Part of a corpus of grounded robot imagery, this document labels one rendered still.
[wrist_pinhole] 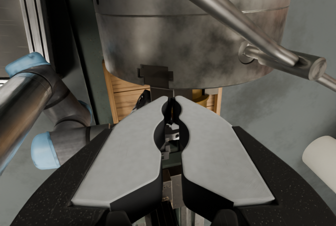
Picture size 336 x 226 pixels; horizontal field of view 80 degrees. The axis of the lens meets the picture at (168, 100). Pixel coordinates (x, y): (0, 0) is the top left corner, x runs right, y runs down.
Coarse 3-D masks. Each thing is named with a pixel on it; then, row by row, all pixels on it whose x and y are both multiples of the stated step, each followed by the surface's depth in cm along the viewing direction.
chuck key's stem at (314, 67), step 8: (248, 48) 24; (256, 48) 23; (248, 56) 25; (256, 56) 23; (264, 56) 22; (304, 56) 18; (312, 56) 18; (264, 64) 22; (272, 64) 21; (280, 64) 20; (296, 64) 19; (304, 64) 18; (312, 64) 18; (320, 64) 18; (288, 72) 20; (296, 72) 19; (304, 72) 18; (312, 72) 18; (320, 72) 18; (312, 80) 18
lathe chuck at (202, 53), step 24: (120, 24) 25; (144, 24) 24; (168, 24) 23; (192, 24) 22; (216, 24) 22; (264, 24) 24; (120, 48) 27; (144, 48) 25; (168, 48) 24; (192, 48) 24; (216, 48) 24; (120, 72) 29; (192, 72) 25; (216, 72) 25; (240, 72) 26; (264, 72) 28
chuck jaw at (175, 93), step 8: (144, 72) 27; (152, 72) 27; (160, 72) 26; (168, 72) 26; (144, 80) 28; (152, 80) 27; (160, 80) 27; (168, 80) 27; (152, 88) 30; (160, 88) 29; (168, 88) 29; (152, 96) 30; (160, 96) 30; (168, 96) 29; (184, 96) 35
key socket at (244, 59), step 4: (244, 40) 24; (244, 44) 24; (240, 48) 24; (244, 48) 25; (240, 52) 25; (240, 56) 25; (244, 56) 25; (240, 60) 25; (244, 60) 26; (248, 60) 26
